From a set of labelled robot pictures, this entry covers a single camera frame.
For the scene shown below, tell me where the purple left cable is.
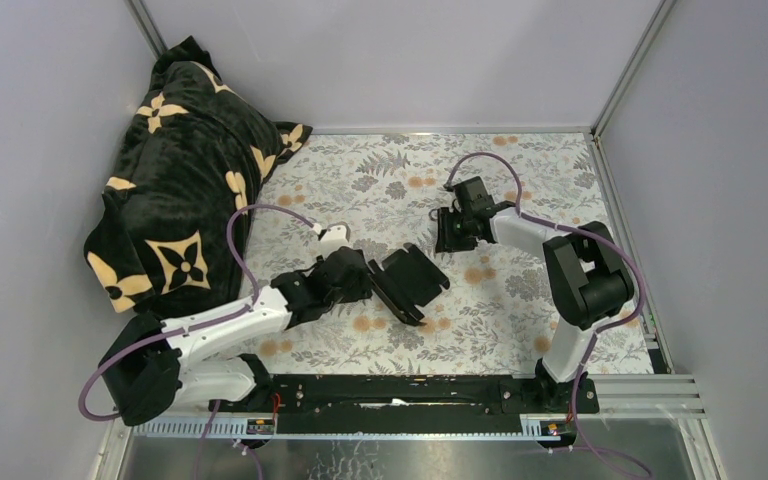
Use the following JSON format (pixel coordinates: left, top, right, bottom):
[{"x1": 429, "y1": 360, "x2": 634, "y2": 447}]
[{"x1": 79, "y1": 204, "x2": 333, "y2": 423}]

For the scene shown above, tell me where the purple cable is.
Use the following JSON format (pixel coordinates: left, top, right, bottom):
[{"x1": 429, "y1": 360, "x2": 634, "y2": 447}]
[
  {"x1": 446, "y1": 152, "x2": 651, "y2": 480},
  {"x1": 79, "y1": 204, "x2": 333, "y2": 423}
]

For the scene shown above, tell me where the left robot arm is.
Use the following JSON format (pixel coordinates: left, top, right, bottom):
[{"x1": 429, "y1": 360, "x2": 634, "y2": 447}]
[{"x1": 99, "y1": 247, "x2": 371, "y2": 426}]

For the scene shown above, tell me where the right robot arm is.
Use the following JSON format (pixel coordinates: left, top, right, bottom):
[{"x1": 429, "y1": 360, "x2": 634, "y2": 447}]
[{"x1": 435, "y1": 177, "x2": 643, "y2": 412}]

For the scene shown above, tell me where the black floral blanket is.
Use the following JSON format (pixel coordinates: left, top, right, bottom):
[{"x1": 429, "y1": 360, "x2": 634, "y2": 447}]
[{"x1": 84, "y1": 37, "x2": 312, "y2": 318}]

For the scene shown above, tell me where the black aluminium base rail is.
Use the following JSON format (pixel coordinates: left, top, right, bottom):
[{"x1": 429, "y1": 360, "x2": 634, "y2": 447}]
[{"x1": 132, "y1": 375, "x2": 575, "y2": 442}]

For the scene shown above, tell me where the floral tablecloth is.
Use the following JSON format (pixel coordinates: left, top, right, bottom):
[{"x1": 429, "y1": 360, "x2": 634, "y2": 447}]
[{"x1": 222, "y1": 130, "x2": 655, "y2": 377}]

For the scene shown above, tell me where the black paper box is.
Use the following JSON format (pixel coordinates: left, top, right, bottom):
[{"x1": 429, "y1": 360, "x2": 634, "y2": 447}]
[{"x1": 367, "y1": 243, "x2": 450, "y2": 327}]

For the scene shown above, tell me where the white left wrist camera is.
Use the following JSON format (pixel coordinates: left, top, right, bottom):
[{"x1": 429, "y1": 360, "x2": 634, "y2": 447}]
[{"x1": 318, "y1": 222, "x2": 351, "y2": 254}]

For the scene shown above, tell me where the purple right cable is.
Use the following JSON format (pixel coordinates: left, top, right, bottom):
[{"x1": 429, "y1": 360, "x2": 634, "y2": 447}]
[{"x1": 446, "y1": 152, "x2": 651, "y2": 480}]

